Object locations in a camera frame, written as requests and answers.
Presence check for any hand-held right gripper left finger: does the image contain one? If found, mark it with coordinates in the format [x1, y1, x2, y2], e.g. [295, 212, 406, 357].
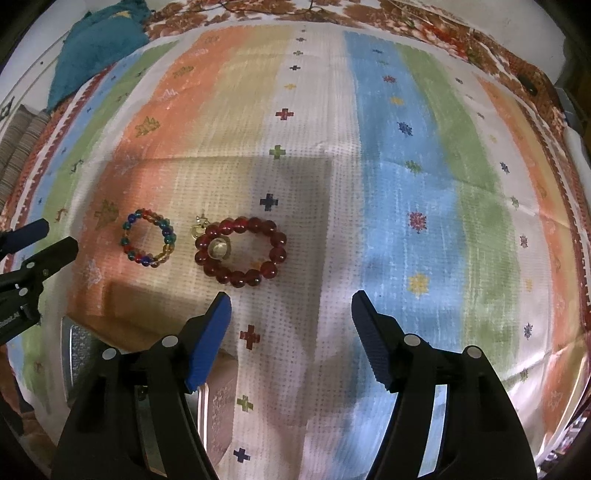
[51, 292, 232, 480]

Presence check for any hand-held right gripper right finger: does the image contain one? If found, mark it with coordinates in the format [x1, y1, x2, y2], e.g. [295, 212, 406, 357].
[351, 291, 539, 480]

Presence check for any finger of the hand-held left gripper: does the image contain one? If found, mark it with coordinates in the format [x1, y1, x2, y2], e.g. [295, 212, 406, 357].
[21, 236, 79, 283]
[0, 219, 50, 256]

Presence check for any silver metal tin box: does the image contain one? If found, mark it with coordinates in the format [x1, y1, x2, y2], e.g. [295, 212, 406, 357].
[60, 316, 238, 467]

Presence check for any gold clasp yellow bead charm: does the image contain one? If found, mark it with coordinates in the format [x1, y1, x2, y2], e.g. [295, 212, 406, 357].
[190, 215, 232, 263]

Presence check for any multicolour glass bead bracelet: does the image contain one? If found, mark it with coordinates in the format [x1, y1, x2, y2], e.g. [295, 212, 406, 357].
[121, 209, 177, 268]

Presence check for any dark red bead bracelet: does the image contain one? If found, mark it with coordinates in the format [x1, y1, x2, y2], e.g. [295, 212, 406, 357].
[194, 217, 288, 289]

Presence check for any grey striped cushion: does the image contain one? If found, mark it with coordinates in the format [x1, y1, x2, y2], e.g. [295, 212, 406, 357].
[0, 104, 51, 208]

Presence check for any white bed headboard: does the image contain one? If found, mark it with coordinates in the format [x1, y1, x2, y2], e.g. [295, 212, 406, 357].
[0, 28, 88, 121]

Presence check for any striped pastel printed mat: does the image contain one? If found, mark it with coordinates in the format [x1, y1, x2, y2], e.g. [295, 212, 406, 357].
[0, 23, 591, 467]

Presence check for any teal pillow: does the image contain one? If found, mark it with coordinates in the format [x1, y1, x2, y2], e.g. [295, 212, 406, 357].
[46, 0, 151, 112]

